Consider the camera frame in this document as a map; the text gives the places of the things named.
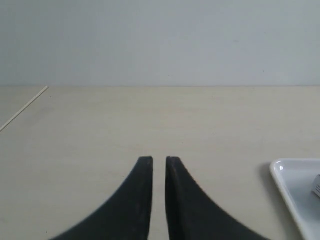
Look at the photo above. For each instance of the white plastic tray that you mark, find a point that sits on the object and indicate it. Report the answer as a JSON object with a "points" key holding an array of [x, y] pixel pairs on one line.
{"points": [[294, 178]]}

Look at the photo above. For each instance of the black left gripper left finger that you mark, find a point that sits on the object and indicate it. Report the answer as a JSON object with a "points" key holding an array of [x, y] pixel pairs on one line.
{"points": [[126, 215]]}

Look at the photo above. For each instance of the white red medicine box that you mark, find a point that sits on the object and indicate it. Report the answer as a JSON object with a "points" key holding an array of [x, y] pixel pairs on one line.
{"points": [[316, 186]]}

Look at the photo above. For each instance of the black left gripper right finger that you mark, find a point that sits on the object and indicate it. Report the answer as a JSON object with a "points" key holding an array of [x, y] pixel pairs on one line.
{"points": [[192, 215]]}

